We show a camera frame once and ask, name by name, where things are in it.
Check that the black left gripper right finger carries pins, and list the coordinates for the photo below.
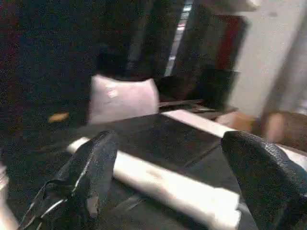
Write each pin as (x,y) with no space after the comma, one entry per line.
(268,187)

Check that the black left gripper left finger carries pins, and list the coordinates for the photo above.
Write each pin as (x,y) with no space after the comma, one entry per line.
(84,179)

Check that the tan cardboard box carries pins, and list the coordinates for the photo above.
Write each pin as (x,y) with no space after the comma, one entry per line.
(237,121)

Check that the grey cushion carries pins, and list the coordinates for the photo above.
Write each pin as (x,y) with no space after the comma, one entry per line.
(122,100)

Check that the black work mat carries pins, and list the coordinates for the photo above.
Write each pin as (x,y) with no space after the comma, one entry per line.
(168,139)

